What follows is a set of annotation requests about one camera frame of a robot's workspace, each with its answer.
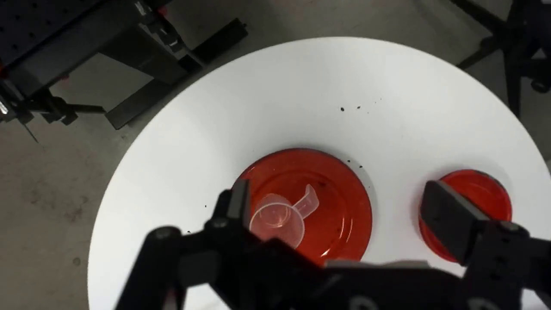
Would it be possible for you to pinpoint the small red bowl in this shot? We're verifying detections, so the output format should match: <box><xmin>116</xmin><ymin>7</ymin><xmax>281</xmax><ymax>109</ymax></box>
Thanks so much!
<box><xmin>419</xmin><ymin>169</ymin><xmax>514</xmax><ymax>264</ymax></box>

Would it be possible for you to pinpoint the black office chair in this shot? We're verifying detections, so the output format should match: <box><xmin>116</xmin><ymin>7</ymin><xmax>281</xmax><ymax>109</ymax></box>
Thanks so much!
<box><xmin>452</xmin><ymin>0</ymin><xmax>551</xmax><ymax>119</ymax></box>

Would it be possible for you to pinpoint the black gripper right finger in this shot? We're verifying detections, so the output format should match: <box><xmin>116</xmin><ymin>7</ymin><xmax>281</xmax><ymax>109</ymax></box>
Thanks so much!
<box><xmin>421</xmin><ymin>179</ymin><xmax>551</xmax><ymax>310</ymax></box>

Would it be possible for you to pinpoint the large red plate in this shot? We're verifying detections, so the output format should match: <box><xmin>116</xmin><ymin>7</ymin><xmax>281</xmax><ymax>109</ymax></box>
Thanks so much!
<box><xmin>233</xmin><ymin>147</ymin><xmax>376</xmax><ymax>269</ymax></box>

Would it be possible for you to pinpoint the black robot desk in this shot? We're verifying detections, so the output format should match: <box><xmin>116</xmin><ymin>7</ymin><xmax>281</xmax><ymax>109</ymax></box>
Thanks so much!
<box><xmin>0</xmin><ymin>0</ymin><xmax>250</xmax><ymax>131</ymax></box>

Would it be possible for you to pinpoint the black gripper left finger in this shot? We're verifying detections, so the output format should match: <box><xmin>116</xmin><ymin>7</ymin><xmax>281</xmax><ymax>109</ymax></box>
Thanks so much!
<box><xmin>116</xmin><ymin>178</ymin><xmax>326</xmax><ymax>310</ymax></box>

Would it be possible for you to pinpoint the clear plastic measuring cup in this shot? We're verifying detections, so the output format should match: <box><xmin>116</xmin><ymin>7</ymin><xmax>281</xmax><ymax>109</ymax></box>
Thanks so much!
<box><xmin>249</xmin><ymin>183</ymin><xmax>321</xmax><ymax>250</ymax></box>

